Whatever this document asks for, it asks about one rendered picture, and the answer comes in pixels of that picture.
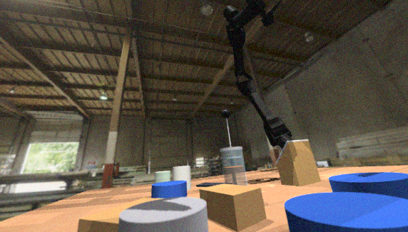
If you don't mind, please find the blue cylinder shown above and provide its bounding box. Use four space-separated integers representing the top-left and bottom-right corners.
151 181 188 198
284 192 408 232
328 172 408 200

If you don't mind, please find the glass french press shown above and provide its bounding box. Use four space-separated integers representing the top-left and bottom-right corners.
220 109 248 186

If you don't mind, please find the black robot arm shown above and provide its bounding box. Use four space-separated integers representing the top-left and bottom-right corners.
223 0 294 149

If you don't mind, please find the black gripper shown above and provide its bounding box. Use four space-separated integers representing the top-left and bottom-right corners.
241 0 282 26

